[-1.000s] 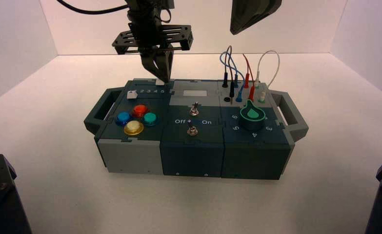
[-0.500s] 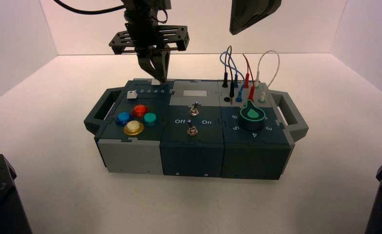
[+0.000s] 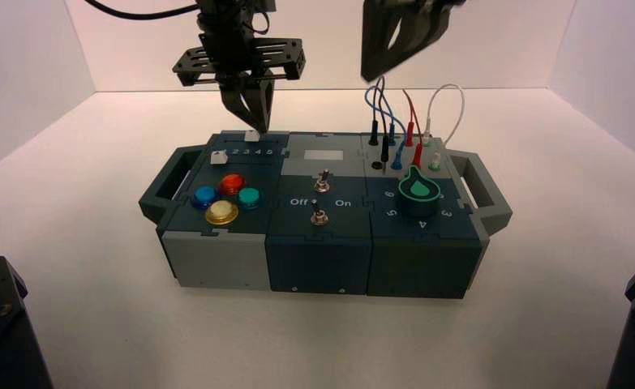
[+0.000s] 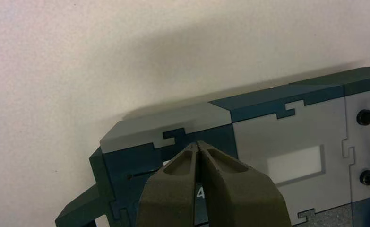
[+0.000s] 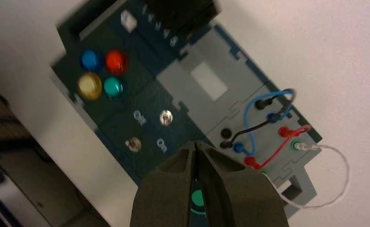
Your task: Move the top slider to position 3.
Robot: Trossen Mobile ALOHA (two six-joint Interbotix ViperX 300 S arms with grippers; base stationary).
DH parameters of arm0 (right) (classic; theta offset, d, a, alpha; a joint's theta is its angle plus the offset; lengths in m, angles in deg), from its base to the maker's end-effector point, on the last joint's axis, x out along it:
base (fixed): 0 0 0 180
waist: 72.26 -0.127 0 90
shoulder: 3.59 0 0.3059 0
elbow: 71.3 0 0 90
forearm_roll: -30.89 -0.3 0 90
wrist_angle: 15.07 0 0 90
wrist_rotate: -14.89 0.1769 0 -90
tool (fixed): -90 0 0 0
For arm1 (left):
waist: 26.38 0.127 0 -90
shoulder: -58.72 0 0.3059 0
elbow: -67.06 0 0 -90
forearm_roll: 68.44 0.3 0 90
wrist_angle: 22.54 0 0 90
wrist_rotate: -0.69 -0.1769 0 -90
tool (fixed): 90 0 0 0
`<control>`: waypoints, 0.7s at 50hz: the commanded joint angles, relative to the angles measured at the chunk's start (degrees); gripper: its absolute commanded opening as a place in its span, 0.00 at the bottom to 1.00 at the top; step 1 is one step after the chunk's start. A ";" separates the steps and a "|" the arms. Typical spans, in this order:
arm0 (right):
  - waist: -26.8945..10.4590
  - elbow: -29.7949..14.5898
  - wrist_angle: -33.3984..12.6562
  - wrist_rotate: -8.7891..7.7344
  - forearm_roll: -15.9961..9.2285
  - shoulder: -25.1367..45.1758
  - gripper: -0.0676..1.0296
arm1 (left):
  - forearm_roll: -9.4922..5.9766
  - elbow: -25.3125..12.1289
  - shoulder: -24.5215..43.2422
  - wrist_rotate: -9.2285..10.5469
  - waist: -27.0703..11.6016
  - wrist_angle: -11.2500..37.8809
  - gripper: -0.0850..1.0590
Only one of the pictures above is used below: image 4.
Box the modular control panel box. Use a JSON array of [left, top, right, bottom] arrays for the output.
[[54, 66, 370, 227]]

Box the white rectangular display window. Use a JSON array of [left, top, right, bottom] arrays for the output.
[[267, 145, 326, 186]]

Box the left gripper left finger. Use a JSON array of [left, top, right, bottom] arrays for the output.
[[136, 141, 201, 227]]

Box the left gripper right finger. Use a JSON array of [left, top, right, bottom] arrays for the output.
[[198, 140, 294, 227]]

